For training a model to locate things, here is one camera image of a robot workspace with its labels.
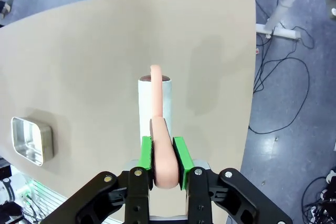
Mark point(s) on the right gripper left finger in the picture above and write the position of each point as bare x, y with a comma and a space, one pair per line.
145, 153

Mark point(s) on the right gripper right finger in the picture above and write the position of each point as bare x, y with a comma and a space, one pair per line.
183, 161

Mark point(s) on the slotted aluminium mounting plate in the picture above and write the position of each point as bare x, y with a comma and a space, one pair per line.
44, 205

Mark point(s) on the rectangular stainless steel container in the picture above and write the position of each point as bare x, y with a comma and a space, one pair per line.
26, 140

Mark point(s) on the white side table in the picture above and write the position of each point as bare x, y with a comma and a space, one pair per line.
286, 1

